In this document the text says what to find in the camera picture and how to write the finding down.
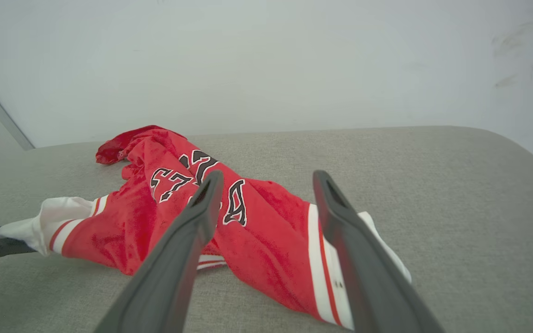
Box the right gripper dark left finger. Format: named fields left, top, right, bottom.
left=94, top=170, right=224, bottom=333

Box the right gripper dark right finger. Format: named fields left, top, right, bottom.
left=313, top=170, right=445, bottom=333

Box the red white baseball jersey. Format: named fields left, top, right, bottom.
left=0, top=125, right=413, bottom=331

